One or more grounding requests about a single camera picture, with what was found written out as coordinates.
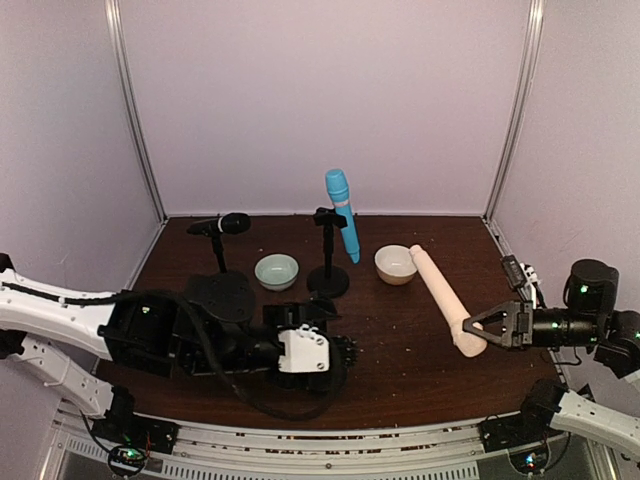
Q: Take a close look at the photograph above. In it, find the tall black microphone stand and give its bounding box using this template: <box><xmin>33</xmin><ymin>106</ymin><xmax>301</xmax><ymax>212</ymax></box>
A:
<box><xmin>306</xmin><ymin>207</ymin><xmax>350</xmax><ymax>298</ymax></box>

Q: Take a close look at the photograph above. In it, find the short black microphone stand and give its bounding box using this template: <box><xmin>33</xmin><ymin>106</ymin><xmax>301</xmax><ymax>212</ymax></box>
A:
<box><xmin>210</xmin><ymin>233</ymin><xmax>248</xmax><ymax>281</ymax></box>

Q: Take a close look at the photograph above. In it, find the black handheld microphone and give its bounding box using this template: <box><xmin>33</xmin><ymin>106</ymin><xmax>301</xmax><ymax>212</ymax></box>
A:
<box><xmin>187</xmin><ymin>212</ymin><xmax>251</xmax><ymax>237</ymax></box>

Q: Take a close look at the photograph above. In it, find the blue toy microphone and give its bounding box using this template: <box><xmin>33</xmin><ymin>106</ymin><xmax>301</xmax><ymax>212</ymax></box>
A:
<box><xmin>325</xmin><ymin>169</ymin><xmax>360</xmax><ymax>264</ymax></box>

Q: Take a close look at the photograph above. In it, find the thin black stand with clip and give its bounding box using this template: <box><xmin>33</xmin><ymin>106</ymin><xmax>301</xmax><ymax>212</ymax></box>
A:
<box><xmin>305</xmin><ymin>295</ymin><xmax>340</xmax><ymax>321</ymax></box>

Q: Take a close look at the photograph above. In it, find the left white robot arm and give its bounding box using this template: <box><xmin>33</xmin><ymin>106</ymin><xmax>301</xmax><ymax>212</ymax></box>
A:
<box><xmin>1</xmin><ymin>254</ymin><xmax>358</xmax><ymax>421</ymax></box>

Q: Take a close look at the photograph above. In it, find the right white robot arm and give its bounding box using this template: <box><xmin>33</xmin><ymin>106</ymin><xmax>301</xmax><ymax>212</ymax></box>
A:
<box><xmin>462</xmin><ymin>259</ymin><xmax>639</xmax><ymax>462</ymax></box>

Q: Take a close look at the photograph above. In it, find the light teal bowl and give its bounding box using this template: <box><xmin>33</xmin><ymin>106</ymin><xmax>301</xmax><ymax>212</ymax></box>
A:
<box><xmin>254</xmin><ymin>254</ymin><xmax>299</xmax><ymax>292</ymax></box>

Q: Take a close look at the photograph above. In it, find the white bowl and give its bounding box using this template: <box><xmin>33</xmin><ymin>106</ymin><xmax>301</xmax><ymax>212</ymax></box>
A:
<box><xmin>374</xmin><ymin>245</ymin><xmax>417</xmax><ymax>286</ymax></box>

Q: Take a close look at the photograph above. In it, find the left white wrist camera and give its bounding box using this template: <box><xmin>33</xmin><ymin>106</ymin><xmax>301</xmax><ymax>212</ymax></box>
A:
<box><xmin>278</xmin><ymin>324</ymin><xmax>330</xmax><ymax>374</ymax></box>

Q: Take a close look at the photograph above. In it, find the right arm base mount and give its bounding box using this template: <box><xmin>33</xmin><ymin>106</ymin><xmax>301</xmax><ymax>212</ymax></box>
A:
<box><xmin>478</xmin><ymin>379</ymin><xmax>571</xmax><ymax>479</ymax></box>

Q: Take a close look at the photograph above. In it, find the front aluminium rail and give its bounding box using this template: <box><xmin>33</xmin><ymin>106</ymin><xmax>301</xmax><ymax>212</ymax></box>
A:
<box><xmin>35</xmin><ymin>400</ymin><xmax>622</xmax><ymax>479</ymax></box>

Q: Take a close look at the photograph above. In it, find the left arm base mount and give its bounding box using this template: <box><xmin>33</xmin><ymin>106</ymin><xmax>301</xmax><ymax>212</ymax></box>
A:
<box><xmin>83</xmin><ymin>386</ymin><xmax>179</xmax><ymax>479</ymax></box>

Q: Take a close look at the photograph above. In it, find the right aluminium frame post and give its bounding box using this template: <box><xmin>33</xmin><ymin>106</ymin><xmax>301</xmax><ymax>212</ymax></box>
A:
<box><xmin>483</xmin><ymin>0</ymin><xmax>546</xmax><ymax>224</ymax></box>

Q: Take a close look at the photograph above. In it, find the aluminium frame post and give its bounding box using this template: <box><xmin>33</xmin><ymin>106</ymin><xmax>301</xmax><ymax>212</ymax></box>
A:
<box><xmin>483</xmin><ymin>0</ymin><xmax>546</xmax><ymax>224</ymax></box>
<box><xmin>104</xmin><ymin>0</ymin><xmax>167</xmax><ymax>223</ymax></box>

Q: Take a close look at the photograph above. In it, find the left aluminium frame post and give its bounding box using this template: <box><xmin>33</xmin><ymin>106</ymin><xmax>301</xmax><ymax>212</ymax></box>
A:
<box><xmin>104</xmin><ymin>0</ymin><xmax>167</xmax><ymax>223</ymax></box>

